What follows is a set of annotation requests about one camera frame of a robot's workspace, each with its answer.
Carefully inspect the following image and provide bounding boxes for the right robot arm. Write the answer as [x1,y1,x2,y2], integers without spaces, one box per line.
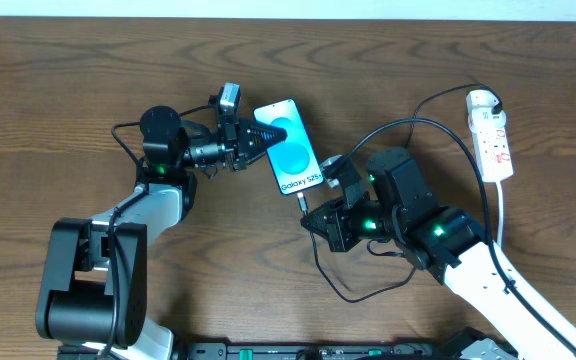
[301,147,576,359]

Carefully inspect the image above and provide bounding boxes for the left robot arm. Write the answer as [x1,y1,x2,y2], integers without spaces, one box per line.
[35,105,287,359]

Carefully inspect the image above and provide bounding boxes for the blue screen smartphone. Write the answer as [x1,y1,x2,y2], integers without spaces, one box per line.
[253,99,324,195]

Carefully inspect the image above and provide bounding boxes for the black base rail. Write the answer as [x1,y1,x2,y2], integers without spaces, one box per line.
[57,329,519,360]

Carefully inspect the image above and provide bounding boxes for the black usb charger plug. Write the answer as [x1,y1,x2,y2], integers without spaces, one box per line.
[491,98,503,115]

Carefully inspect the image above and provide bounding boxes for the white power strip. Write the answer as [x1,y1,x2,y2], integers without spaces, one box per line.
[466,89,514,183]

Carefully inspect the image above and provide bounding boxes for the white power strip cord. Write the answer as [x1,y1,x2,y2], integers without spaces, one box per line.
[494,180,507,249]

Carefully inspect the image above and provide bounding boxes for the black charger cable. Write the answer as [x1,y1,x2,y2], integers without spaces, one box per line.
[296,82,504,304]

